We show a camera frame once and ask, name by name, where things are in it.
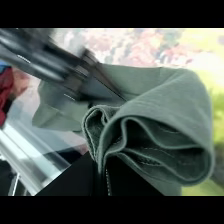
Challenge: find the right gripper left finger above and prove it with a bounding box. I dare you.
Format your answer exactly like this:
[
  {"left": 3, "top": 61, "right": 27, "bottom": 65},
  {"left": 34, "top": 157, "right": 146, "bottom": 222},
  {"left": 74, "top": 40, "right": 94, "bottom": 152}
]
[{"left": 37, "top": 151, "right": 100, "bottom": 197}]

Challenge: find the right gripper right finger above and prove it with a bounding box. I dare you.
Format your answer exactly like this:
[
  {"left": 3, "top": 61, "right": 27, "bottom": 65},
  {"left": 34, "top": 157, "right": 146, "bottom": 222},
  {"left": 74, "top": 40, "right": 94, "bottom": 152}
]
[{"left": 106, "top": 155, "right": 165, "bottom": 197}]

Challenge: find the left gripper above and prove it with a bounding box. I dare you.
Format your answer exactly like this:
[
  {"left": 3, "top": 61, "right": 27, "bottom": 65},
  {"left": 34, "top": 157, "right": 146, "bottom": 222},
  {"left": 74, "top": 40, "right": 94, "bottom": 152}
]
[{"left": 58, "top": 48, "right": 128, "bottom": 108}]

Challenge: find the green T-shirt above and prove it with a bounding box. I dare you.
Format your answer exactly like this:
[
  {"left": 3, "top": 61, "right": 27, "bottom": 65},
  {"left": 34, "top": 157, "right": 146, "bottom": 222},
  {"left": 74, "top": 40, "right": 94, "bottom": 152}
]
[{"left": 31, "top": 62, "right": 216, "bottom": 197}]

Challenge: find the red garment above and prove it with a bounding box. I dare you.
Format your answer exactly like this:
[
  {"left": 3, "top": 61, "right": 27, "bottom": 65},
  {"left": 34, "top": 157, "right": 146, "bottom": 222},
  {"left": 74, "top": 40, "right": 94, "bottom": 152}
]
[{"left": 0, "top": 66, "right": 17, "bottom": 128}]

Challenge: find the silver frame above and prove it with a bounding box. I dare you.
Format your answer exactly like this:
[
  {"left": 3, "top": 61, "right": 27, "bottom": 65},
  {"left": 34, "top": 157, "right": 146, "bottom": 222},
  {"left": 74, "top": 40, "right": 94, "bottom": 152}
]
[{"left": 0, "top": 121, "right": 73, "bottom": 197}]

